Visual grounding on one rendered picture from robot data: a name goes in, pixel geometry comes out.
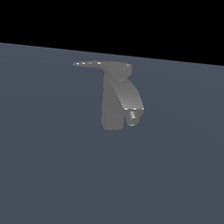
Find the grey faucet body with spout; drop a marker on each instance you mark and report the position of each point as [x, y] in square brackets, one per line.
[113, 104]

